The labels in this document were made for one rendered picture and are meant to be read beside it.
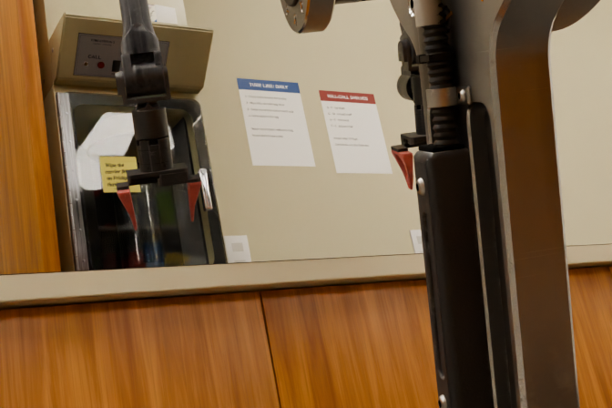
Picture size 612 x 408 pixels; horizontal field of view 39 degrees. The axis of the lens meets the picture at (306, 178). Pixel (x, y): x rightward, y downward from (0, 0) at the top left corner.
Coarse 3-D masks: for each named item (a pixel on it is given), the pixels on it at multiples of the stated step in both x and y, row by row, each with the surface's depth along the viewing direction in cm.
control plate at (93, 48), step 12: (84, 36) 170; (96, 36) 171; (108, 36) 172; (120, 36) 173; (84, 48) 171; (96, 48) 172; (108, 48) 173; (120, 48) 174; (84, 60) 172; (96, 60) 173; (108, 60) 174; (120, 60) 175; (84, 72) 173; (96, 72) 174; (108, 72) 175
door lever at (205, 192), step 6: (204, 168) 175; (204, 174) 175; (204, 180) 174; (204, 186) 174; (204, 192) 173; (204, 198) 173; (210, 198) 174; (204, 204) 173; (210, 204) 173; (204, 210) 173
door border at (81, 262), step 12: (60, 96) 171; (60, 108) 169; (60, 132) 168; (72, 132) 169; (72, 144) 168; (72, 156) 167; (72, 168) 166; (72, 180) 165; (72, 192) 165; (72, 204) 164; (72, 216) 162; (84, 228) 163; (72, 240) 161; (84, 240) 162; (84, 252) 161; (84, 264) 160
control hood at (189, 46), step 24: (72, 24) 168; (96, 24) 170; (120, 24) 172; (168, 24) 178; (72, 48) 170; (168, 48) 180; (192, 48) 182; (72, 72) 171; (168, 72) 182; (192, 72) 184
